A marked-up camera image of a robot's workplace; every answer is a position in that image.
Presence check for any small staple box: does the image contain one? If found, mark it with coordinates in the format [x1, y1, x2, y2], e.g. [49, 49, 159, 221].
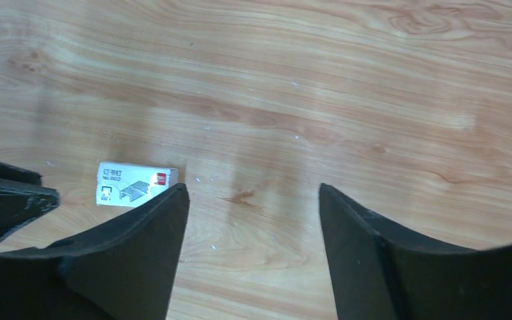
[95, 161, 179, 208]

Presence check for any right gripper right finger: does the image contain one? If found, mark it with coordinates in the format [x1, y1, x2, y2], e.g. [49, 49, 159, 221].
[319, 184, 512, 319]

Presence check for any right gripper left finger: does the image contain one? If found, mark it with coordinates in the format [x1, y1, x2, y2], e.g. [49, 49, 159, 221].
[0, 183, 190, 319]

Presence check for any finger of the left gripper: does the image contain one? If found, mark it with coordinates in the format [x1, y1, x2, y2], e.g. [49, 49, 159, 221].
[0, 162, 42, 185]
[0, 178, 60, 242]

